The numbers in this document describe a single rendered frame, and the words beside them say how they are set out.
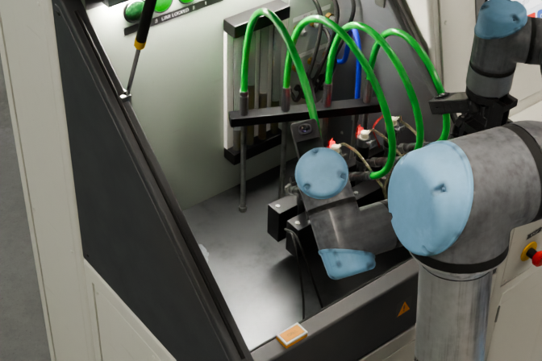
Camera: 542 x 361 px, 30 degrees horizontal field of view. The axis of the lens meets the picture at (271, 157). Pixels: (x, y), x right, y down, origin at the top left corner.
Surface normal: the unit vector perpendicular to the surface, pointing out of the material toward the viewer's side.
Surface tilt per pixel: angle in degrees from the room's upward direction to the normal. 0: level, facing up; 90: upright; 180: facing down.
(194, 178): 90
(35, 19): 90
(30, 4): 90
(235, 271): 0
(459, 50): 76
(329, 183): 45
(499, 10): 0
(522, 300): 90
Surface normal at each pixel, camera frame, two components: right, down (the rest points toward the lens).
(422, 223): -0.91, 0.12
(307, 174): -0.03, -0.11
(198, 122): 0.61, 0.50
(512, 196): 0.39, 0.22
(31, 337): 0.01, -0.79
